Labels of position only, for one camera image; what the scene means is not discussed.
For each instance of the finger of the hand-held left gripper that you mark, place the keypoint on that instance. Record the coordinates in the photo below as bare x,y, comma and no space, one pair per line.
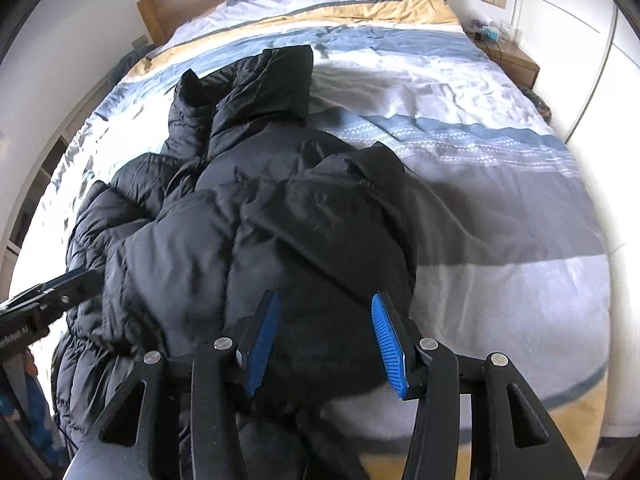
75,287

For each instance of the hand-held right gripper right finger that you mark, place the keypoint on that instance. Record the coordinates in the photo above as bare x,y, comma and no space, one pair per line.
387,345

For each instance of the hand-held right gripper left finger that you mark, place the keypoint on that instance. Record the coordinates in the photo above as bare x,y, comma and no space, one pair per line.
260,342

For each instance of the black puffer jacket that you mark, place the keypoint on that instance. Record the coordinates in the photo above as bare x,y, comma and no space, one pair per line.
225,240

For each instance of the blue and orange clothing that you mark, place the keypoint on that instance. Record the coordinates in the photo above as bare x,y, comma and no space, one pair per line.
25,395

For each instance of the bed with striped duvet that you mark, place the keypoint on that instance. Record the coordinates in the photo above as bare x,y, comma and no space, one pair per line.
475,210

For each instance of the wooden nightstand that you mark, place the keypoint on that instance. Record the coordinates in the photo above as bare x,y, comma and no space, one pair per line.
520,62

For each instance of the white wardrobe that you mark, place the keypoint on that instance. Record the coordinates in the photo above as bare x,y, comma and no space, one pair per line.
565,35

